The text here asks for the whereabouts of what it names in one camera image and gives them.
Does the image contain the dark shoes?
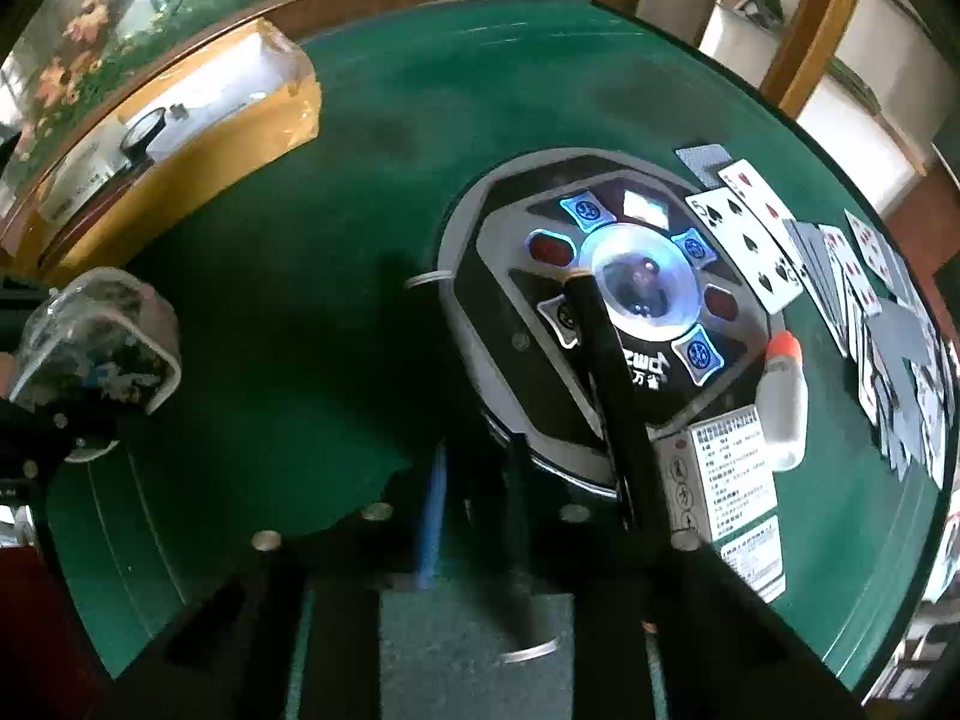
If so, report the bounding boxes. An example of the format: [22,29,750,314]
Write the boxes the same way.
[731,0,787,29]

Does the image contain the table control panel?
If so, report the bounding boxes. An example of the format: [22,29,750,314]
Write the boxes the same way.
[439,150,773,500]

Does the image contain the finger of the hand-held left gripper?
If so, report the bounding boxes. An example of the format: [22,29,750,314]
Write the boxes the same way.
[0,274,68,338]
[0,390,125,466]

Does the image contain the white bottle with orange cap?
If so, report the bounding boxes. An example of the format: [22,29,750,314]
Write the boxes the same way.
[756,330,809,472]

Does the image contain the white green medicine box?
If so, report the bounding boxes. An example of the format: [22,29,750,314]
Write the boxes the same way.
[41,142,132,222]

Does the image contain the floral printed panel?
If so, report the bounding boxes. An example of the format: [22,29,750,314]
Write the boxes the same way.
[0,0,518,188]

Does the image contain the grey tape roll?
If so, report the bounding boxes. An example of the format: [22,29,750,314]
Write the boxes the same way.
[120,109,170,162]

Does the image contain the spread of playing cards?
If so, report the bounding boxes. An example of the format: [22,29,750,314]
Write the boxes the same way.
[675,141,960,488]

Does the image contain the clear pink pencil case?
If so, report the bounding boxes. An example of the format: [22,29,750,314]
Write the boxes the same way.
[13,268,182,417]

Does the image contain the brown cardboard box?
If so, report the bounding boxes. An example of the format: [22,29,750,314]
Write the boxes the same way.
[0,19,323,278]

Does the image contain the white printed carton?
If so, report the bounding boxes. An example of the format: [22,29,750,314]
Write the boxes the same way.
[654,403,788,605]

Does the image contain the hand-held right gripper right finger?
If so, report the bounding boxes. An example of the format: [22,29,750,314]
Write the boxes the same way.
[510,431,833,720]

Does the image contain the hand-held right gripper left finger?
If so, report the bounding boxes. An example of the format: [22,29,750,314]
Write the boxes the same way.
[150,442,458,720]

